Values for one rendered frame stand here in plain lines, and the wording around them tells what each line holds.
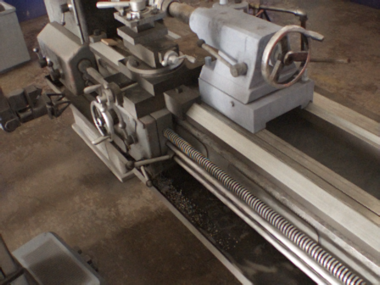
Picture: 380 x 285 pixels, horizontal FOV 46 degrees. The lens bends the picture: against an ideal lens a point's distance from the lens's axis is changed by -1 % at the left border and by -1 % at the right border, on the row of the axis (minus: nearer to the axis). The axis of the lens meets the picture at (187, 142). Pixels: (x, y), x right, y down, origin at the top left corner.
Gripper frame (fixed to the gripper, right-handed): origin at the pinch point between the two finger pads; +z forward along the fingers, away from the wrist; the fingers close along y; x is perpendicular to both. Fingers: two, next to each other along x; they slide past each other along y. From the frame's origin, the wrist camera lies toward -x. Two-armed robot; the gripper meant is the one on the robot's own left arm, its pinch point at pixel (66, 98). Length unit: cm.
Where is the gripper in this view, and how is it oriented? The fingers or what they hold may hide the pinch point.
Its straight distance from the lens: 187.3
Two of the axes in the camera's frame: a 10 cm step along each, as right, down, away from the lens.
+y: -5.7, -5.6, 6.0
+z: 8.2, -4.0, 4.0
